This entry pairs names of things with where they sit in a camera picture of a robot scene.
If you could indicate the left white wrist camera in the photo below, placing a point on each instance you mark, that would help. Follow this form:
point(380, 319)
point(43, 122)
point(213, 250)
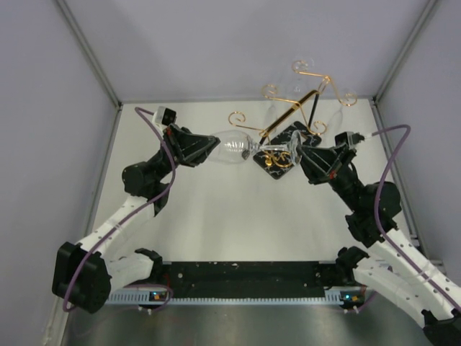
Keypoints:
point(164, 116)

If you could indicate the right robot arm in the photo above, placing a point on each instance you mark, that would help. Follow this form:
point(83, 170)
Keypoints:
point(390, 265)

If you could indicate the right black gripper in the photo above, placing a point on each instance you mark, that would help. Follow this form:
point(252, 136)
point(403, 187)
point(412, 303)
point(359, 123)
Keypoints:
point(321, 165)

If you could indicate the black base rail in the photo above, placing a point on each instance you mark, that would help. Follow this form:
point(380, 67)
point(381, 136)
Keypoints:
point(234, 280)

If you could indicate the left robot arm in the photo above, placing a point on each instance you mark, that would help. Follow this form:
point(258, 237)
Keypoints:
point(87, 272)

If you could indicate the white cable duct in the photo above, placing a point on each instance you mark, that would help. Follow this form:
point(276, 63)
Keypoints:
point(155, 298)

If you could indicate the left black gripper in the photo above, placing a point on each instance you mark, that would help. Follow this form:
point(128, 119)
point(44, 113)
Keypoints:
point(189, 149)

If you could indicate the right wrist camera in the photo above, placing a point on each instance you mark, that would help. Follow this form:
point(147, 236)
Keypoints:
point(351, 139)

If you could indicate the gold wire glass rack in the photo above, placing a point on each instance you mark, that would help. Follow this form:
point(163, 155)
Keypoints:
point(306, 105)

